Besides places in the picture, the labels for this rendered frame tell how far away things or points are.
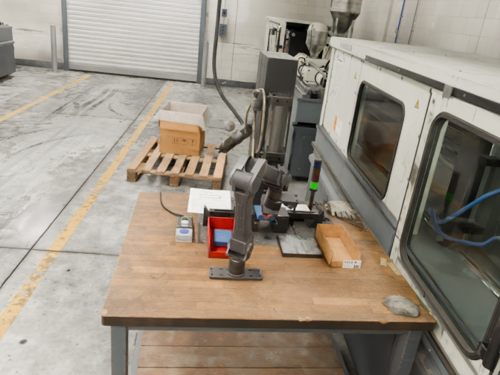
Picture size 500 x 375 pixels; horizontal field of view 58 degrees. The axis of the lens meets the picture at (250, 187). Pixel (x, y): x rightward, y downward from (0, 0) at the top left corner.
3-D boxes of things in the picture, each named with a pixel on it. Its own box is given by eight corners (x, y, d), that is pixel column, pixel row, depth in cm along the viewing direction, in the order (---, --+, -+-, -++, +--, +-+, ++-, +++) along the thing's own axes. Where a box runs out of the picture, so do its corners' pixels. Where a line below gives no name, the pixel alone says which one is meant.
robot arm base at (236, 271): (210, 250, 166) (210, 260, 160) (263, 252, 169) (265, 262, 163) (208, 268, 169) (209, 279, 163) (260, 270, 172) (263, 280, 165)
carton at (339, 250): (329, 268, 180) (332, 252, 177) (314, 239, 203) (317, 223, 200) (359, 270, 182) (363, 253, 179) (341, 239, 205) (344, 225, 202)
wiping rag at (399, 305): (375, 297, 165) (390, 317, 153) (376, 291, 164) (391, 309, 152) (410, 298, 167) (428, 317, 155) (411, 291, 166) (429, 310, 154)
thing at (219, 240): (213, 247, 183) (213, 241, 182) (214, 230, 198) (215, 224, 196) (231, 248, 184) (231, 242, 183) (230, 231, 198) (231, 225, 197)
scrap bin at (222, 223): (207, 258, 176) (209, 245, 174) (207, 228, 199) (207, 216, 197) (238, 259, 178) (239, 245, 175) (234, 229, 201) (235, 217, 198)
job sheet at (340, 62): (328, 96, 355) (335, 53, 343) (329, 96, 355) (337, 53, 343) (335, 103, 332) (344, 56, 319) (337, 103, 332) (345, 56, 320)
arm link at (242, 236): (237, 245, 170) (241, 167, 155) (253, 251, 167) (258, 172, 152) (229, 253, 165) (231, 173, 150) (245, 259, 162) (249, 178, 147)
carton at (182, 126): (164, 138, 582) (165, 99, 563) (210, 143, 583) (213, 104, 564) (152, 152, 520) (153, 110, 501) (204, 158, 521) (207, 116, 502)
